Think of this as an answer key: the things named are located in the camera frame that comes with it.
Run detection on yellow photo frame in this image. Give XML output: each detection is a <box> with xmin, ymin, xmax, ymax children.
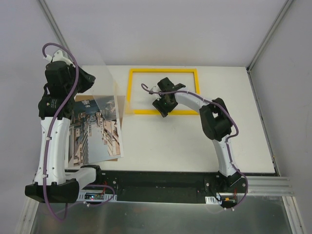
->
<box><xmin>126</xmin><ymin>68</ymin><xmax>200</xmax><ymax>115</ymax></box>

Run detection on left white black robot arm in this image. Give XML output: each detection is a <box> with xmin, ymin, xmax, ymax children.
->
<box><xmin>25</xmin><ymin>50</ymin><xmax>103</xmax><ymax>203</ymax></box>

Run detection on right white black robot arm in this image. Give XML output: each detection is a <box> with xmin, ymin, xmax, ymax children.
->
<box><xmin>148</xmin><ymin>78</ymin><xmax>242</xmax><ymax>192</ymax></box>

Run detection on printed street photo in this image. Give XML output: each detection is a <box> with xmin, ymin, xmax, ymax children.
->
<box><xmin>63</xmin><ymin>95</ymin><xmax>125</xmax><ymax>169</ymax></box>

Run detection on brown cardboard backing board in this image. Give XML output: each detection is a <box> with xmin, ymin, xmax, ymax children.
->
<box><xmin>75</xmin><ymin>95</ymin><xmax>126</xmax><ymax>162</ymax></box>

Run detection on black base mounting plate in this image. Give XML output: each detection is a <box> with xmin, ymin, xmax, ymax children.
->
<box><xmin>73</xmin><ymin>170</ymin><xmax>249</xmax><ymax>202</ymax></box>

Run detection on shiny metal sheet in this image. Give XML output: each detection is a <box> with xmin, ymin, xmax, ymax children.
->
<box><xmin>31</xmin><ymin>196</ymin><xmax>292</xmax><ymax>234</ymax></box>

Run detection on left aluminium corner post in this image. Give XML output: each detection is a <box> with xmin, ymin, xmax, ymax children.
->
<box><xmin>37</xmin><ymin>0</ymin><xmax>78</xmax><ymax>71</ymax></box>

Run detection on aluminium corner post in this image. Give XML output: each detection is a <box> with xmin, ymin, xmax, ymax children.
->
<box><xmin>246</xmin><ymin>0</ymin><xmax>295</xmax><ymax>73</ymax></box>
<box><xmin>37</xmin><ymin>0</ymin><xmax>78</xmax><ymax>71</ymax></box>

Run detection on right white slotted cable duct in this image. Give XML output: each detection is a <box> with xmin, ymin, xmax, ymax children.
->
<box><xmin>205</xmin><ymin>196</ymin><xmax>222</xmax><ymax>205</ymax></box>

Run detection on aluminium front rail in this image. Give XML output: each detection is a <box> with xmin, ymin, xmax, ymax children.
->
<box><xmin>30</xmin><ymin>171</ymin><xmax>295</xmax><ymax>196</ymax></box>

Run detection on right aluminium corner post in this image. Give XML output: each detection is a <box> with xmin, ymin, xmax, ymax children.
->
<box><xmin>246</xmin><ymin>0</ymin><xmax>295</xmax><ymax>73</ymax></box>

